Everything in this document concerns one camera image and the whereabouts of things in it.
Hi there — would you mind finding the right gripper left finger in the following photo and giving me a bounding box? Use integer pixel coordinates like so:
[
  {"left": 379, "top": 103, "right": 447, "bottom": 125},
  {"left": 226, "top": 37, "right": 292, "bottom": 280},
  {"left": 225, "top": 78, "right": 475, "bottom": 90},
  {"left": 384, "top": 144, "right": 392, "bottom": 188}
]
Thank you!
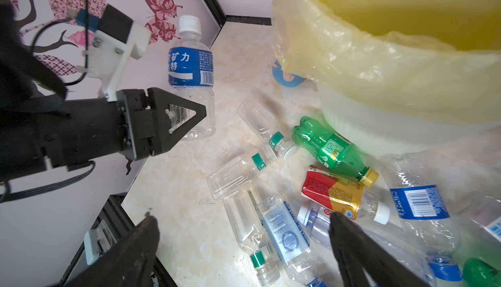
[{"left": 66, "top": 215, "right": 160, "bottom": 286}]

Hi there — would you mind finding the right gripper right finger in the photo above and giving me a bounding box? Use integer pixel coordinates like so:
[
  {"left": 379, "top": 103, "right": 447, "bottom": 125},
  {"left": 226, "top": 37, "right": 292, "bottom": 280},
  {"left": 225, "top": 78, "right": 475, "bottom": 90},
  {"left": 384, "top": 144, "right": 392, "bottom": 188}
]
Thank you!
[{"left": 329, "top": 212, "right": 427, "bottom": 286}]

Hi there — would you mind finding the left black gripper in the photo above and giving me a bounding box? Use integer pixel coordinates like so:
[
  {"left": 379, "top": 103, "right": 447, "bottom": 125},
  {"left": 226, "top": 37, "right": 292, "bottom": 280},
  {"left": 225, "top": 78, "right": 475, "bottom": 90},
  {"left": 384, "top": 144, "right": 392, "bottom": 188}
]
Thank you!
[{"left": 37, "top": 87, "right": 207, "bottom": 169}]

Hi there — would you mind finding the blue label bottle gripper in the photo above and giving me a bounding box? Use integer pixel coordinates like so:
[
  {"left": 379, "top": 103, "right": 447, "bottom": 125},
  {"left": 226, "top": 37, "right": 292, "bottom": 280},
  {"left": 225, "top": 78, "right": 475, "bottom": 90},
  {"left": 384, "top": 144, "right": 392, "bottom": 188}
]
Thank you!
[{"left": 168, "top": 15, "right": 216, "bottom": 141}]

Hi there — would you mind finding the clear square bottle green cap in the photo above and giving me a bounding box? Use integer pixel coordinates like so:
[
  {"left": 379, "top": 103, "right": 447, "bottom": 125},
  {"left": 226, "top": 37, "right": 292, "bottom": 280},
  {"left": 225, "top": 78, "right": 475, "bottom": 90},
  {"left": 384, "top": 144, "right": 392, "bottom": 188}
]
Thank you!
[{"left": 207, "top": 145, "right": 277, "bottom": 200}]

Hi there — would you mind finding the green bottle yellow cap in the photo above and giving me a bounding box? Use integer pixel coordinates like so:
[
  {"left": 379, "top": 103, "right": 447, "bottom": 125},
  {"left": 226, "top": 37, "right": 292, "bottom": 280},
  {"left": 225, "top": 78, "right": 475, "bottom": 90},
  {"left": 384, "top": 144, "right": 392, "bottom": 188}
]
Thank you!
[{"left": 463, "top": 258, "right": 500, "bottom": 287}]

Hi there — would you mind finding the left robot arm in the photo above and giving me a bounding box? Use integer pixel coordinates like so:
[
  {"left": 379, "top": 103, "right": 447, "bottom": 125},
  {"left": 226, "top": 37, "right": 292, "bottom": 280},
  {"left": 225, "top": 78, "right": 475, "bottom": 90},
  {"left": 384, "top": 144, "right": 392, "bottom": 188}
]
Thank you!
[{"left": 1, "top": 0, "right": 206, "bottom": 181}]

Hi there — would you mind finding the green bottle near bin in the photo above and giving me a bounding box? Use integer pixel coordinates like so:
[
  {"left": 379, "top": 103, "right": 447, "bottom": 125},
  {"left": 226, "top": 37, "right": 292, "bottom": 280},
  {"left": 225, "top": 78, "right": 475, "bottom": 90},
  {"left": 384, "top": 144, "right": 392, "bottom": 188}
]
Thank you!
[{"left": 292, "top": 116, "right": 379, "bottom": 188}]

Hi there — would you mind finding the white plastic waste bin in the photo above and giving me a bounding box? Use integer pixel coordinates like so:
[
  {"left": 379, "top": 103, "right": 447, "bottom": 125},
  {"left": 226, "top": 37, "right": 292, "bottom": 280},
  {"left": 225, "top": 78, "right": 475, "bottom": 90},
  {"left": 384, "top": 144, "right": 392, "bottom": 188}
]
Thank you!
[{"left": 317, "top": 83, "right": 500, "bottom": 156}]

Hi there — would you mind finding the yellow plastic bin liner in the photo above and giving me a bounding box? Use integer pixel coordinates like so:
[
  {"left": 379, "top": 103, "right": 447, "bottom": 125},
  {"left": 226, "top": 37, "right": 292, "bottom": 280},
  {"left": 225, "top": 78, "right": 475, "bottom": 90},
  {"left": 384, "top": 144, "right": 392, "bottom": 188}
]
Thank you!
[{"left": 272, "top": 0, "right": 500, "bottom": 125}]

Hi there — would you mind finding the clear bottle light blue label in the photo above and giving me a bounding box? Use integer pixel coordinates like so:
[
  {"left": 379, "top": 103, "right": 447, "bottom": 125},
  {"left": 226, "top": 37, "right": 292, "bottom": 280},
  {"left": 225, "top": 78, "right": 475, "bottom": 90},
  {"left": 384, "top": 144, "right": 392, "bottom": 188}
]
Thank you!
[{"left": 257, "top": 194, "right": 326, "bottom": 286}]

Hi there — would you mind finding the clear bottle purple cap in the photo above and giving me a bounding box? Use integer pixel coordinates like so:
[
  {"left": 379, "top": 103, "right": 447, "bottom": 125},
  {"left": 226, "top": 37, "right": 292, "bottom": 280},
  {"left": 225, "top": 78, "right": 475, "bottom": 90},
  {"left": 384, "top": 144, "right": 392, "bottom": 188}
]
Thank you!
[{"left": 297, "top": 204, "right": 437, "bottom": 286}]

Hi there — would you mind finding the red yellow label bottle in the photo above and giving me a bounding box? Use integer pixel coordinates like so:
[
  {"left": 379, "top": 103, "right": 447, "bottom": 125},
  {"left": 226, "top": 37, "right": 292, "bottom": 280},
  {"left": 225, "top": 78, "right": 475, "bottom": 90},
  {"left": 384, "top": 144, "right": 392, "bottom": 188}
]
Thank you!
[{"left": 301, "top": 165, "right": 391, "bottom": 225}]

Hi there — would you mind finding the clear bottle green cap front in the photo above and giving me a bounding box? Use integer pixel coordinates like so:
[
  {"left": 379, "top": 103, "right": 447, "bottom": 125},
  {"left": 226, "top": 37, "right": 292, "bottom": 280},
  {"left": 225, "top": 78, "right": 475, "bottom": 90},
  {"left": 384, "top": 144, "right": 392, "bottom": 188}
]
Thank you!
[{"left": 223, "top": 189, "right": 281, "bottom": 286}]

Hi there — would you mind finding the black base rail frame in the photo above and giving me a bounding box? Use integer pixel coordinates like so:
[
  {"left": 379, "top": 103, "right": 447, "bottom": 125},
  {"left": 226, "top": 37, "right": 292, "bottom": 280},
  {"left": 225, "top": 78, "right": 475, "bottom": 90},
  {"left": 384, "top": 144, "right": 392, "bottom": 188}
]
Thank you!
[{"left": 54, "top": 195, "right": 177, "bottom": 286}]

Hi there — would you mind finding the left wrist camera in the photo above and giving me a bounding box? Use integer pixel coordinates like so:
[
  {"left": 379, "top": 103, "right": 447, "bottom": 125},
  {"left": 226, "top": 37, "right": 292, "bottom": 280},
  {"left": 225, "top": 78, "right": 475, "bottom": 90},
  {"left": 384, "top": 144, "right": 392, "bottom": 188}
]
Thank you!
[{"left": 72, "top": 4, "right": 151, "bottom": 102}]

